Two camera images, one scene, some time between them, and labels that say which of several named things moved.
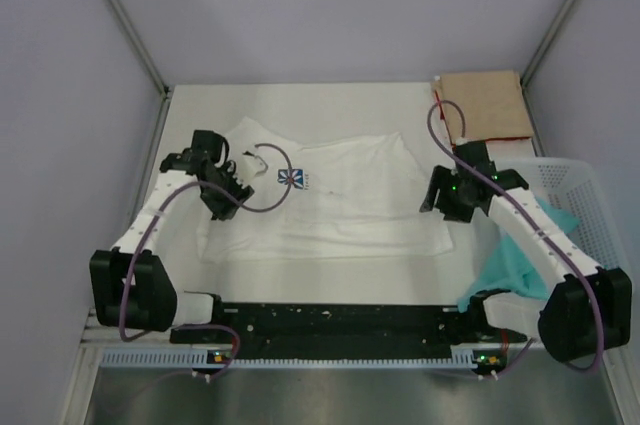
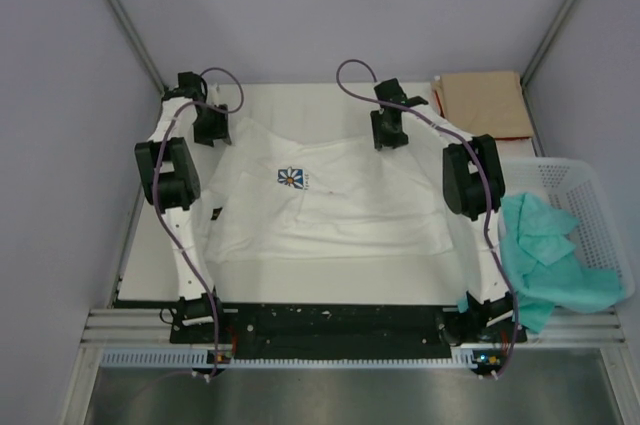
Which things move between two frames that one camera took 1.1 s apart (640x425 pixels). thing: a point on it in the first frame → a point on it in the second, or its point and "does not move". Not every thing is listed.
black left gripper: [221, 210] → [218, 131]
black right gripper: [442, 178] → [380, 140]
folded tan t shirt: [492, 102] does not move
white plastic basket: [573, 185] does not move
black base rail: [348, 327] does not move
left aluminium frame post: [124, 19] does not move
